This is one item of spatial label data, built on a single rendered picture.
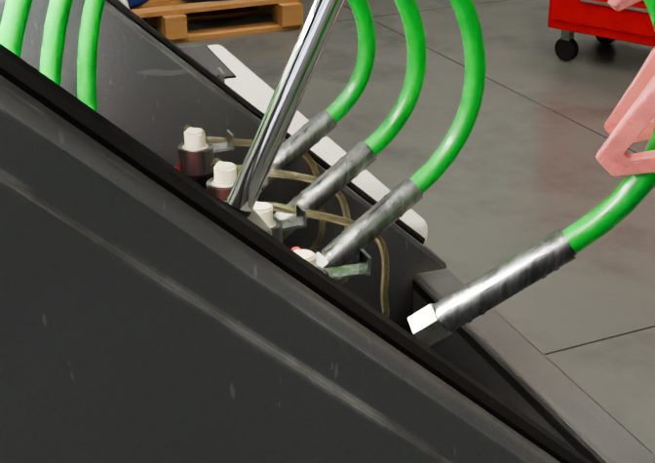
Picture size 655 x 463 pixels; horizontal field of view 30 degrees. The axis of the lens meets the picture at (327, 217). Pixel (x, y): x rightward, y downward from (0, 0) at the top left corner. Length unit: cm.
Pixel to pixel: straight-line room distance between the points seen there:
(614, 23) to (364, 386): 474
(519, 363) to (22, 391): 73
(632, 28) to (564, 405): 413
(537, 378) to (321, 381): 66
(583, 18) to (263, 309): 483
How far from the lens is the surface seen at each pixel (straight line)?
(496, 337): 105
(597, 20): 511
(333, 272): 75
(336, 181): 90
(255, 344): 33
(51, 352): 32
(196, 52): 175
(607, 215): 64
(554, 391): 98
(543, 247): 65
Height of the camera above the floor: 146
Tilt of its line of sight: 24 degrees down
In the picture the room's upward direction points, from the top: 1 degrees counter-clockwise
